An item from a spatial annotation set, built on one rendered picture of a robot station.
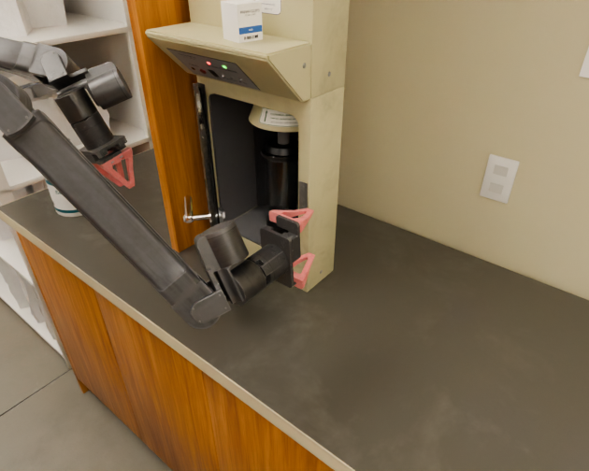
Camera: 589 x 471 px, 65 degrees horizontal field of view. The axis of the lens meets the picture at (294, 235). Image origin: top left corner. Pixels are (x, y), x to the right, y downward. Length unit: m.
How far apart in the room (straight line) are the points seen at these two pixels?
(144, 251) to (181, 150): 0.54
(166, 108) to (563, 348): 1.01
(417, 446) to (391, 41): 0.92
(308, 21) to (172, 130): 0.45
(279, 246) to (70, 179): 0.32
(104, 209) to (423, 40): 0.86
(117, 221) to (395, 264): 0.77
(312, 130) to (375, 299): 0.44
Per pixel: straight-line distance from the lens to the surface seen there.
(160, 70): 1.10
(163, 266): 0.69
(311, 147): 0.92
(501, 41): 1.17
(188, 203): 0.96
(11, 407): 2.37
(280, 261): 0.75
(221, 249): 0.69
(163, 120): 1.13
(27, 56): 1.01
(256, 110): 1.03
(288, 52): 0.81
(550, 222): 1.26
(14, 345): 2.64
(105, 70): 0.96
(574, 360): 1.13
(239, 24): 0.85
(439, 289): 1.18
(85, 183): 0.68
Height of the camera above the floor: 1.68
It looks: 34 degrees down
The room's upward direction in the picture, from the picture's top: straight up
